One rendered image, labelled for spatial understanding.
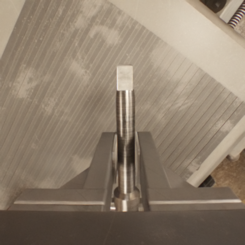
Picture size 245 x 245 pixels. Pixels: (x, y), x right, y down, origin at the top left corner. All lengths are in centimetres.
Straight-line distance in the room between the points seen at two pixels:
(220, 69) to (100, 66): 17
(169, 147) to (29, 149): 22
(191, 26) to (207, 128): 15
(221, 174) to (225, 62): 192
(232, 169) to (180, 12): 201
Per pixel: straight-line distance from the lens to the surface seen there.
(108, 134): 15
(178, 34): 27
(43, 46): 28
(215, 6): 53
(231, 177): 224
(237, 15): 102
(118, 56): 25
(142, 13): 26
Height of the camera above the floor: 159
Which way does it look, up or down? 73 degrees down
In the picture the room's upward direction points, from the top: 177 degrees counter-clockwise
